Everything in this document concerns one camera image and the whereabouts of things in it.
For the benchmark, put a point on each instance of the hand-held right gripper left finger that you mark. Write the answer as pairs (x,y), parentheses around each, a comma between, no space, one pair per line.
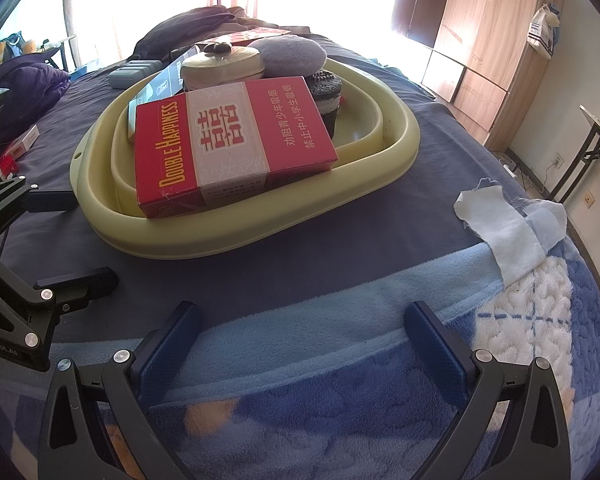
(172,342)

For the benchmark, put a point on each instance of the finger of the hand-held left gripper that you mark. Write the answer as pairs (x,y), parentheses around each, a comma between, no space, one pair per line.
(55,201)
(87,282)

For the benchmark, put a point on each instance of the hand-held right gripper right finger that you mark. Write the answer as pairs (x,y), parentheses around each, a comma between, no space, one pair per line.
(437,347)

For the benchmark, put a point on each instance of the cream plastic basin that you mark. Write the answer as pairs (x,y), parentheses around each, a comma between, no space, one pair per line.
(260,232)

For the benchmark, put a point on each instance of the red white carton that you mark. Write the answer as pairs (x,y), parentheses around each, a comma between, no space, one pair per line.
(230,130)

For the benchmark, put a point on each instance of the white tape roll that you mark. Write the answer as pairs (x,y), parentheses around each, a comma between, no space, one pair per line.
(220,72)

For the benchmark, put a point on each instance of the large dark red box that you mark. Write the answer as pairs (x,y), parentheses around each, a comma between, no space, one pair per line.
(245,37)

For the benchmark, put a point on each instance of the white red small pack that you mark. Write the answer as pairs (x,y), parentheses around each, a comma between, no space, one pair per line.
(22,142)

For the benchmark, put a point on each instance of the purple jacket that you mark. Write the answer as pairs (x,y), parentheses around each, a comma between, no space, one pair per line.
(25,90)

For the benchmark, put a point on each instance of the white light blue cloth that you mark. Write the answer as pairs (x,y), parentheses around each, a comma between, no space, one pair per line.
(500,240)

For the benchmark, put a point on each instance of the blue white quilted blanket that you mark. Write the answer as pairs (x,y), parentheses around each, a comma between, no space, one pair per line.
(305,410)

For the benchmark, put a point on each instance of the grey plastic case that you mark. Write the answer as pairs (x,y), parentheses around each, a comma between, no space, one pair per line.
(132,76)

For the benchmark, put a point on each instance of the blue white flat box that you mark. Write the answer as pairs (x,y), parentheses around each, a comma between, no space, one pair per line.
(160,87)

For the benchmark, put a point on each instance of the dark blue bed sheet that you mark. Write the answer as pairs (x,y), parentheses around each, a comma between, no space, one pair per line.
(330,220)

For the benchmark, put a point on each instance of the white power strip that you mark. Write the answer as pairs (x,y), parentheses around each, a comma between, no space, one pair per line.
(507,165)

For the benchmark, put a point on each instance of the dark clothes pile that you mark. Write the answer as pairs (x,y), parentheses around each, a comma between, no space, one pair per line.
(180,30)

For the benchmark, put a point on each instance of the wooden wardrobe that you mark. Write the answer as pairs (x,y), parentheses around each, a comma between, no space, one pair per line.
(490,35)

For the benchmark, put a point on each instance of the white plastic bag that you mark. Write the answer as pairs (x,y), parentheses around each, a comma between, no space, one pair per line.
(545,32)

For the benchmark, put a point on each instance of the yellowish wall socket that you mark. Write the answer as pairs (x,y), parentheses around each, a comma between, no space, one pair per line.
(587,199)

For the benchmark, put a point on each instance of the white wall socket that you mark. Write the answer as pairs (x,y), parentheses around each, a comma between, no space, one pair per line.
(557,161)

